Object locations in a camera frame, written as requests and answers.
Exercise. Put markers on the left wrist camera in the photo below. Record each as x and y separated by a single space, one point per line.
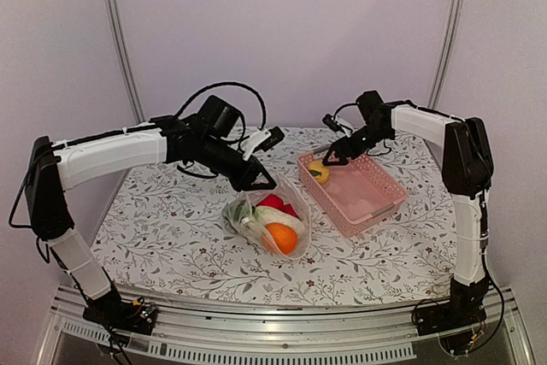
263 140

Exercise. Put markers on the yellow toy fruit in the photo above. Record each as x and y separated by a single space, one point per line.
319 171

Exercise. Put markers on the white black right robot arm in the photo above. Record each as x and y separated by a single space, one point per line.
466 168

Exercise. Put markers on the red toy tomato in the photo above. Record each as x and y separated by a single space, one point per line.
272 201

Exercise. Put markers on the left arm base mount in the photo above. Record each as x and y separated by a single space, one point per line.
112 312

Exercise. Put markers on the clear zip top bag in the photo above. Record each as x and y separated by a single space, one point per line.
290 194

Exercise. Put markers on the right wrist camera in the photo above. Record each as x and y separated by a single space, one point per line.
338 124

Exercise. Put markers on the floral patterned table mat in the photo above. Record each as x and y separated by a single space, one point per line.
164 231

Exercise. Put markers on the orange toy fruit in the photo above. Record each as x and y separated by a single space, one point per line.
281 238

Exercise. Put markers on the pink plastic basket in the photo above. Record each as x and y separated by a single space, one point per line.
355 196

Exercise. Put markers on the right aluminium frame post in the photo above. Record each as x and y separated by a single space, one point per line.
452 25

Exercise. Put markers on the white toy radish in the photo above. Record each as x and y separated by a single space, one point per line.
239 216
266 215

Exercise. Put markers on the left aluminium frame post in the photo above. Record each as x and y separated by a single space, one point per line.
114 18

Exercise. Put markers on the aluminium frame post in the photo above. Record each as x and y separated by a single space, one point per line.
114 18
452 25

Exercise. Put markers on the aluminium front rail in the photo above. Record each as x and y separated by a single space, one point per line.
200 331

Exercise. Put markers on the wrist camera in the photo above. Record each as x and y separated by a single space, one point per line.
338 124
263 140

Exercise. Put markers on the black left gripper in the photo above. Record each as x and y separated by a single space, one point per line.
255 170

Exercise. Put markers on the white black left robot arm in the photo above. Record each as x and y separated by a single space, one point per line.
57 168

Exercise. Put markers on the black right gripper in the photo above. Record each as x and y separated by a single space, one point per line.
338 144

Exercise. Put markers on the red toy strawberry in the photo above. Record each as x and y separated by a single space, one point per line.
288 209

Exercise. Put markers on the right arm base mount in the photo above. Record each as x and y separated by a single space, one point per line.
430 316

